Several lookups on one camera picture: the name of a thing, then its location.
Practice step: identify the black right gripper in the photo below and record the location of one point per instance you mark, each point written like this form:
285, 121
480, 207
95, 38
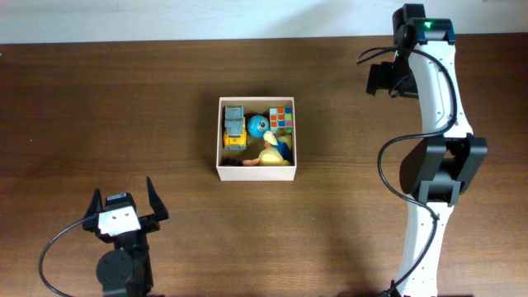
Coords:
374, 82

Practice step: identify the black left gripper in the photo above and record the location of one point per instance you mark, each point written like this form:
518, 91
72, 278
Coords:
153, 222

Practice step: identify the black round knob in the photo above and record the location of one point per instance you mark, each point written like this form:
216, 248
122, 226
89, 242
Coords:
231, 162

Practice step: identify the multicoloured puzzle cube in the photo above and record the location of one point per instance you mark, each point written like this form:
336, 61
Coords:
281, 120

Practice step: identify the yellow grey toy dump truck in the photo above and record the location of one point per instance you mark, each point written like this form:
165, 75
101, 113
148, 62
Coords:
235, 134

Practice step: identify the yellow plush duck toy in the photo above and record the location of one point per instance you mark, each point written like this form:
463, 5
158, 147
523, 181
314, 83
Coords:
277, 152

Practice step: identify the blue number ten ball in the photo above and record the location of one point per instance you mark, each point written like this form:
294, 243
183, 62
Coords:
257, 126

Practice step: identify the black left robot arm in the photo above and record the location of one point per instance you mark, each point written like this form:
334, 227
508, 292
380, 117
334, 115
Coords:
126, 269

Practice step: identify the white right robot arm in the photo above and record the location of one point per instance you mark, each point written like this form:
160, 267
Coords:
440, 168

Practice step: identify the pink open box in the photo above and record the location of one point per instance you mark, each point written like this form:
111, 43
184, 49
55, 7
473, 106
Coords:
252, 106

